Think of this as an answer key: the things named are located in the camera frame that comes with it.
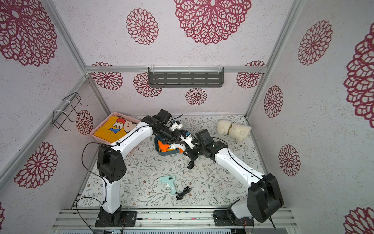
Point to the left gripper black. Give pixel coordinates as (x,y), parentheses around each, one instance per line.
(176,136)

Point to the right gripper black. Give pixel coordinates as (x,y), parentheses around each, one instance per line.
(192,150)

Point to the orange hot glue gun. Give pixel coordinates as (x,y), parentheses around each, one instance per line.
(163,147)

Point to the white hot glue gun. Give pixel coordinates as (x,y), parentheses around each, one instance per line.
(182,144)

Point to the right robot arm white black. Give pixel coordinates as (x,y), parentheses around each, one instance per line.
(264,196)

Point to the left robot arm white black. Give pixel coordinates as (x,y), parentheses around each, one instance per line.
(111,158)

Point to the teal plastic storage box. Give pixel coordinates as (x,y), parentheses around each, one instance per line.
(171,152)

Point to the mint green hot glue gun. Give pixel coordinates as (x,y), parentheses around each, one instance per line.
(169,180)

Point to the white plush toy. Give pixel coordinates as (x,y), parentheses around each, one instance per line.
(236,131)

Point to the yellow cartoon t-shirt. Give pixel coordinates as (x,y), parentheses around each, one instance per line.
(115,128)

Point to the pink plastic basket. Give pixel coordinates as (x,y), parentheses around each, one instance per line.
(112,127)

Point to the grey wall shelf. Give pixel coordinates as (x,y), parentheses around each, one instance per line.
(186,77)

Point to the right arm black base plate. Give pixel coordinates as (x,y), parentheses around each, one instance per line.
(227,218)

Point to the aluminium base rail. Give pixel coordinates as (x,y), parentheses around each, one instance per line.
(194,218)

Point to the black wire wall rack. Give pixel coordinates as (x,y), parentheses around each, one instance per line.
(60,116)

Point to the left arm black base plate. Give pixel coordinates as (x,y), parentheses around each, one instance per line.
(117,219)

